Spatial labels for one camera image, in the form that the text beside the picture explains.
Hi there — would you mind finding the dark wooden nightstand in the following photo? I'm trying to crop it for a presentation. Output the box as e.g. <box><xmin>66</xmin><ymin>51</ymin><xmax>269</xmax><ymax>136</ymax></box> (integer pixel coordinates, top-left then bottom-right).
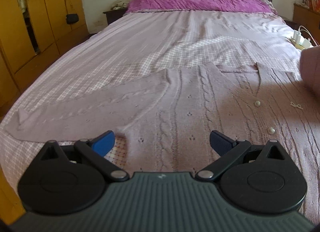
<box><xmin>103</xmin><ymin>8</ymin><xmax>127</xmax><ymax>24</ymax></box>

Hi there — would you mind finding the yellow wooden wardrobe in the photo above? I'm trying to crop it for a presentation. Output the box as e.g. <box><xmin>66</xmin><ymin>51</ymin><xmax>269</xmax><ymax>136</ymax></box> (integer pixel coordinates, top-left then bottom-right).
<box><xmin>0</xmin><ymin>0</ymin><xmax>90</xmax><ymax>225</ymax></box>

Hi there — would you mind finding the lilac knitted cardigan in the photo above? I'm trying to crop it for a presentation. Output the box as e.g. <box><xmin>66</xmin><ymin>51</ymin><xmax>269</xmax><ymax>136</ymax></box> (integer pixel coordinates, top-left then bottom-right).
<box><xmin>1</xmin><ymin>62</ymin><xmax>319</xmax><ymax>223</ymax></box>

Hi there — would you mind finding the light wooden side cabinet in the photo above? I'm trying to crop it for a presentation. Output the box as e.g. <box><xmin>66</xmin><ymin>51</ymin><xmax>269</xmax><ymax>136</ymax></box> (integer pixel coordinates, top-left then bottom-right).
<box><xmin>293</xmin><ymin>3</ymin><xmax>320</xmax><ymax>43</ymax></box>

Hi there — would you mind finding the magenta crinkled pillow cover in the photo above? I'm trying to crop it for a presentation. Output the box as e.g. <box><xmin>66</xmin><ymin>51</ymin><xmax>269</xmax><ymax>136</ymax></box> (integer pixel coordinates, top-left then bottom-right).
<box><xmin>126</xmin><ymin>0</ymin><xmax>276</xmax><ymax>14</ymax></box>

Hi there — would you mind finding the white power strip with chargers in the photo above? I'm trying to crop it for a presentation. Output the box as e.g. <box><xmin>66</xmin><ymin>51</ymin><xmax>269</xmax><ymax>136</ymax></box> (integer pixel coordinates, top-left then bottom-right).
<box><xmin>290</xmin><ymin>30</ymin><xmax>312</xmax><ymax>50</ymax></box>

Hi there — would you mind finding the beige clothes pile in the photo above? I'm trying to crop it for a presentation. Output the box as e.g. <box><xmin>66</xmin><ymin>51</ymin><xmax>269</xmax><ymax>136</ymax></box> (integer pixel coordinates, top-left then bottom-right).
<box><xmin>111</xmin><ymin>0</ymin><xmax>132</xmax><ymax>10</ymax></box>

